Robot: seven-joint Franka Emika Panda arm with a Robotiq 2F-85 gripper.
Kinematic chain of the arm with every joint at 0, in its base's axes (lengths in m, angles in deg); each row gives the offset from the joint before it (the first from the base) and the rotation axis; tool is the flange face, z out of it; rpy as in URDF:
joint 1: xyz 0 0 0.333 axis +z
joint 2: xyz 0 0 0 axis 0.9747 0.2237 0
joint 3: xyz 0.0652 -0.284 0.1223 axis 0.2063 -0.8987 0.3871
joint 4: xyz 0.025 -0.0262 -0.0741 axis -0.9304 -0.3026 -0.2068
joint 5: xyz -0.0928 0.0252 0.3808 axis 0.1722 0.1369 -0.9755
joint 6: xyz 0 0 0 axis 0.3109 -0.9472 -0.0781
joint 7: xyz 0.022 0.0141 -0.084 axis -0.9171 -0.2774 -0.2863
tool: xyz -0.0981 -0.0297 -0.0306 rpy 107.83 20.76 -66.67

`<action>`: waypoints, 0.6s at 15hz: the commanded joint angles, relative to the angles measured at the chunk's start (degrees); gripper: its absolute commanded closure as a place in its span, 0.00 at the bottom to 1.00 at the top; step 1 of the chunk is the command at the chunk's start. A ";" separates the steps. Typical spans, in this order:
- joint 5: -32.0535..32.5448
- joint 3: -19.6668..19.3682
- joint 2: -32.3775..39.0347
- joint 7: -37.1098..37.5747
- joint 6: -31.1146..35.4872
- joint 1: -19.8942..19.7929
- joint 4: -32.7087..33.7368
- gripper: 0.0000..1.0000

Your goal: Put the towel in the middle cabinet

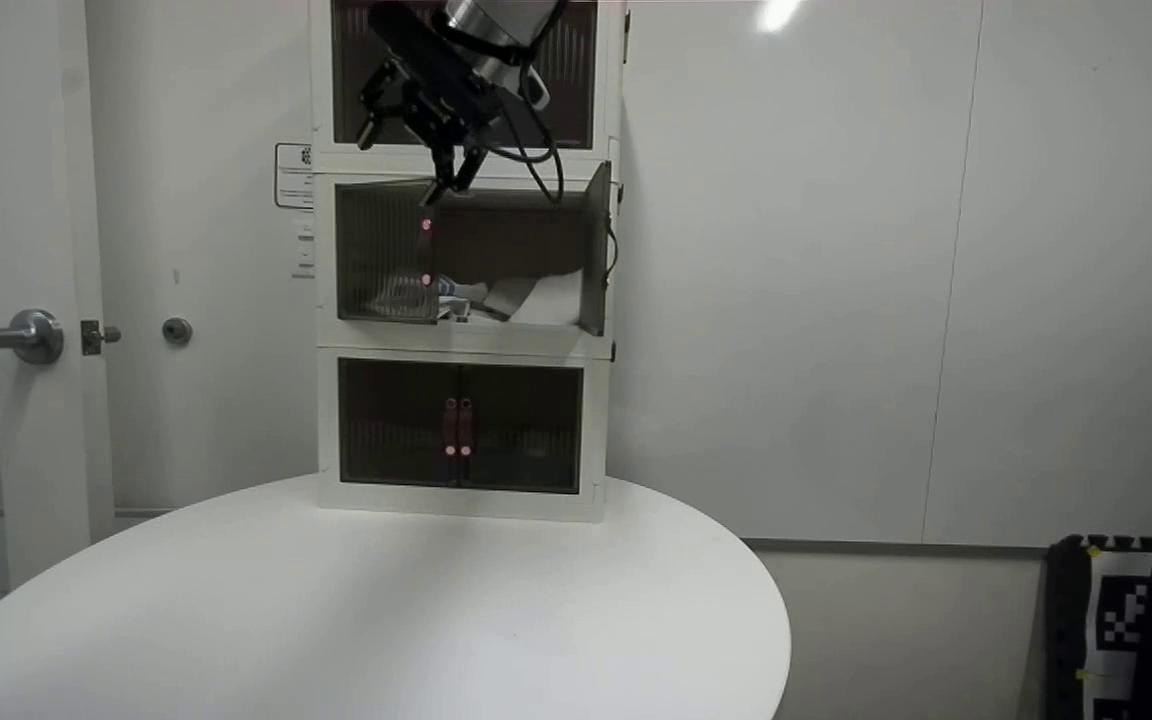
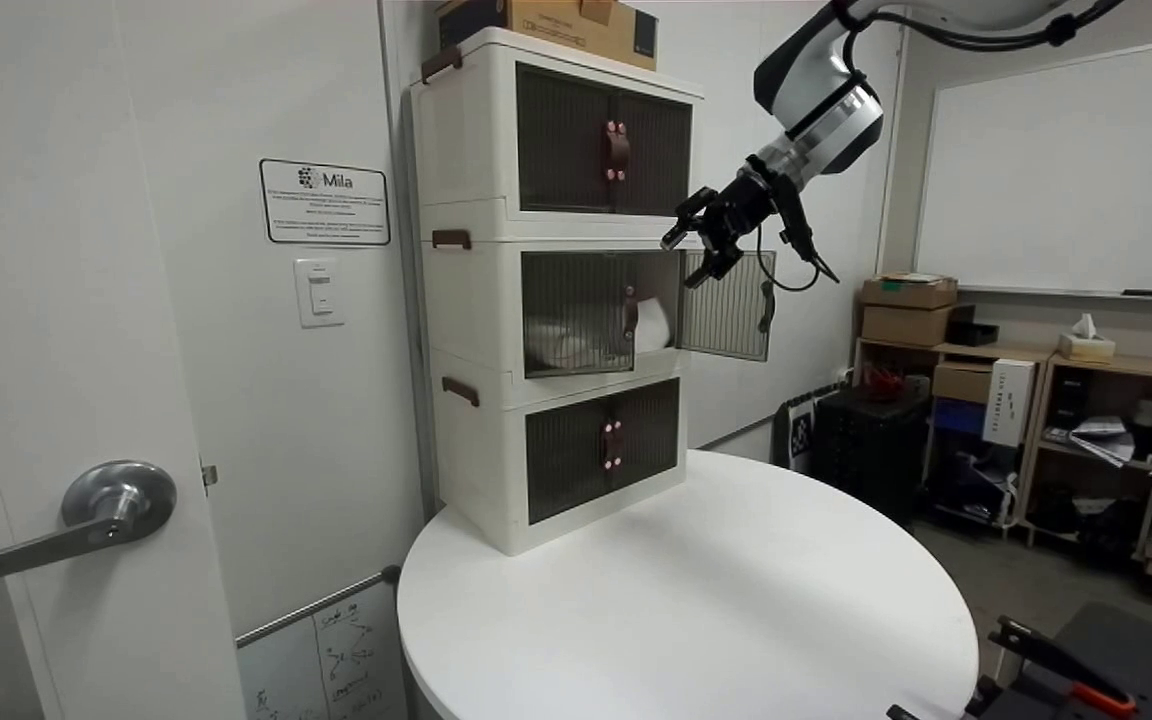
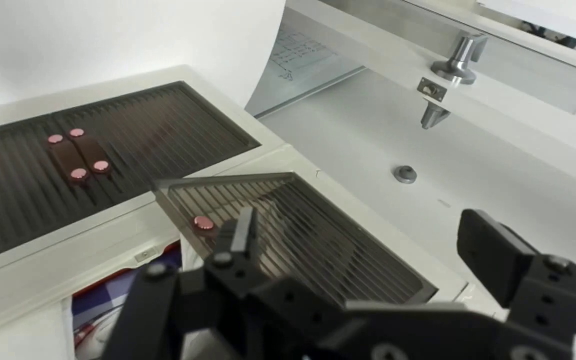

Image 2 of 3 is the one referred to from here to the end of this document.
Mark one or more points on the white wall sign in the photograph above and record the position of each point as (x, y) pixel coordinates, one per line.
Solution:
(327, 201)

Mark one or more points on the wooden shelf unit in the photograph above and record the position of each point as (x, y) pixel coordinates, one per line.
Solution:
(1040, 365)

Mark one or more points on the white whiteboard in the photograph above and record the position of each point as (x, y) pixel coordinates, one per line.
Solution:
(1070, 160)

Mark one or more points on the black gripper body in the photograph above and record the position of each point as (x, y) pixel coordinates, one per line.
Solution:
(748, 201)

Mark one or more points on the white room door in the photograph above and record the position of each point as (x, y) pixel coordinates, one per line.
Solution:
(71, 264)

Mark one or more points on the white stackable cabinet unit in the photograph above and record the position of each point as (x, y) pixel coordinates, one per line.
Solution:
(468, 145)
(468, 304)
(483, 464)

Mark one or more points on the brown cardboard box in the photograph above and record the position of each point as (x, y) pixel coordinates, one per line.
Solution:
(578, 25)
(902, 329)
(911, 294)

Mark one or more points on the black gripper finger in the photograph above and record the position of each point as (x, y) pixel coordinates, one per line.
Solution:
(693, 213)
(722, 256)

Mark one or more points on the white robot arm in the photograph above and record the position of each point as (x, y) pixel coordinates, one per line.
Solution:
(821, 102)

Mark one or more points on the white light switch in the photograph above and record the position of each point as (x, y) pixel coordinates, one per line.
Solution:
(319, 294)

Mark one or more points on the black storage bin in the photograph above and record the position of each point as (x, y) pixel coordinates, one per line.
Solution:
(876, 453)

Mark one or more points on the white towel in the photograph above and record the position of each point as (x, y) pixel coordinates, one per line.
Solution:
(649, 324)

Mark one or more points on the tissue box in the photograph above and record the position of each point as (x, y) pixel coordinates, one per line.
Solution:
(1087, 346)

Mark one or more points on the black white calibration board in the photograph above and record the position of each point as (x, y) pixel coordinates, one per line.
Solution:
(797, 428)

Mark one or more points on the orange black bar clamp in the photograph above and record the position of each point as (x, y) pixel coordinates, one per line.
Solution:
(1058, 663)

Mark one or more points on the dark tinted cabinet door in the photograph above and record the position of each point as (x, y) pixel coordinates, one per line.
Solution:
(731, 304)

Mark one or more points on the metal door latch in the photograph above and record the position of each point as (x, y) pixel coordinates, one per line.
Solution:
(211, 473)

